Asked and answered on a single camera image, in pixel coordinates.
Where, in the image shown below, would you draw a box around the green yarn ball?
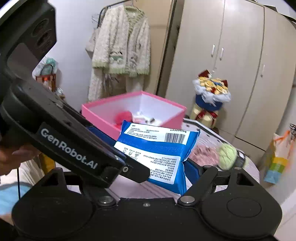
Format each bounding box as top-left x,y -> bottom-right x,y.
217,143 -> 246,171

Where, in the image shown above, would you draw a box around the blue wet wipes packet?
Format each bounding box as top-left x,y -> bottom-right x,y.
114,121 -> 200,195

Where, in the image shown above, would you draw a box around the person's hand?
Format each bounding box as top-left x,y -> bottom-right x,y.
0,136 -> 41,176

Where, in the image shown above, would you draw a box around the mauve yarn ball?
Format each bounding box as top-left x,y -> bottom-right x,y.
189,145 -> 219,166

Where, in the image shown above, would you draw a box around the pink cardboard box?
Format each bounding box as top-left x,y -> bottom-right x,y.
81,91 -> 187,140

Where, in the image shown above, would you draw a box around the red plush cloth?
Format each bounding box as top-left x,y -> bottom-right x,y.
114,111 -> 132,125

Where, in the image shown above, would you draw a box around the striped tablecloth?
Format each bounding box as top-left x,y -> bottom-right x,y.
0,117 -> 261,201

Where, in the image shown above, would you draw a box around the colourful paper gift bag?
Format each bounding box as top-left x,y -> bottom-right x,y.
263,130 -> 295,184

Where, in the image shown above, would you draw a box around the flower bouquet blue wrap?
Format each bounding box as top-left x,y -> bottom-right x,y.
190,70 -> 231,128

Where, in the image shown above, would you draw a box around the cream green knitted cardigan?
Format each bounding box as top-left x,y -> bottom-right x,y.
86,10 -> 151,101

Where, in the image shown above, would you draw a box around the black clothes rack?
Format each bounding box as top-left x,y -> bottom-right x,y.
98,5 -> 143,41

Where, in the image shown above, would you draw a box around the beige three-door wardrobe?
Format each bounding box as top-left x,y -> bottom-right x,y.
166,1 -> 295,163

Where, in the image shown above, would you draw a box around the tall light wood cabinet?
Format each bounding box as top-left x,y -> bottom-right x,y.
135,0 -> 176,94

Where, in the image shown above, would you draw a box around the black cables on hook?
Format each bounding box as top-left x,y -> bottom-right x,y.
288,123 -> 296,141

